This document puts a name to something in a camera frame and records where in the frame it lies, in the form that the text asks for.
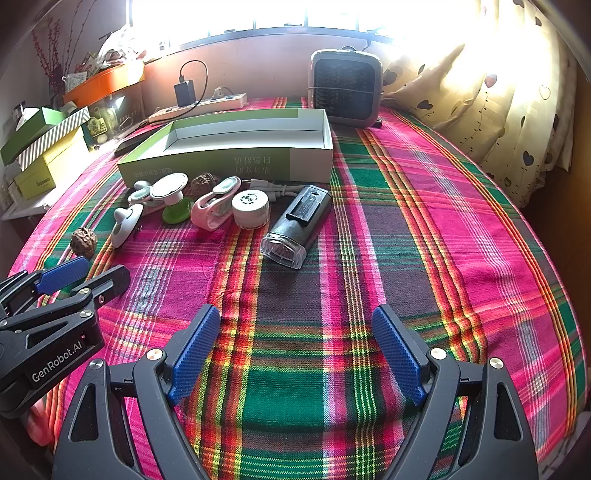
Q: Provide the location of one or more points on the red flower branches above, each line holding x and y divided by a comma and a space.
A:
46, 50

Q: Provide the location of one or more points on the pink clip with mint pad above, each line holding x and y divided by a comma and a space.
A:
210, 214

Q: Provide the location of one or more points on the yellow box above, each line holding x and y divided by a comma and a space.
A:
51, 170

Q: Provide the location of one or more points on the white and pink round gadget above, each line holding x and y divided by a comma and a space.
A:
124, 224

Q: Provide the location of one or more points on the black flashlight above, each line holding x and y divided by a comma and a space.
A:
300, 221

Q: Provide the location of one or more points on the brown walnut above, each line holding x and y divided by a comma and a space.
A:
204, 181
84, 240

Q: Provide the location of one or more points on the pink green plaid blanket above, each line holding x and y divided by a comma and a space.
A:
323, 300

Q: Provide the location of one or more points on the pale leafy plant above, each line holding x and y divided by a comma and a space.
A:
115, 46

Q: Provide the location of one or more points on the green stand with white disc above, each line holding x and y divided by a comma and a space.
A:
178, 210

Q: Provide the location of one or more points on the small grey plug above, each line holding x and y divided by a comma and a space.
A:
221, 91

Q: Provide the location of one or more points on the white power strip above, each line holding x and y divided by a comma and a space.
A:
217, 102

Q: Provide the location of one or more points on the white round cap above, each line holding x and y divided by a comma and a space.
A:
249, 205

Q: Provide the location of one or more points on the grey space heater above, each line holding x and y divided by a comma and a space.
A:
346, 87

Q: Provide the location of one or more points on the glass tank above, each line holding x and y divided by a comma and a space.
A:
115, 108

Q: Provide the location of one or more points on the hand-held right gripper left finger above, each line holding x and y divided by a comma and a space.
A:
194, 355

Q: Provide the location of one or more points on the orange tray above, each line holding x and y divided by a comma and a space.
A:
106, 81

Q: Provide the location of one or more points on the black charger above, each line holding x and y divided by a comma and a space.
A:
185, 93

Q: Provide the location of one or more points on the black smartphone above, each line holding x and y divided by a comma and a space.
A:
129, 145

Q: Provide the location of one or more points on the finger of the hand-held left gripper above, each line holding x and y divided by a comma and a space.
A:
111, 281
62, 273

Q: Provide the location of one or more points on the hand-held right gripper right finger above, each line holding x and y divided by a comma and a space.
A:
399, 355

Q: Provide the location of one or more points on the green white cardboard box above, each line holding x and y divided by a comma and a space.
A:
258, 159

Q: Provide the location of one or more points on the white paper sheet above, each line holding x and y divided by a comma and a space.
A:
27, 207

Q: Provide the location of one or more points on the cream heart print curtain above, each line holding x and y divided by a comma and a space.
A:
508, 115

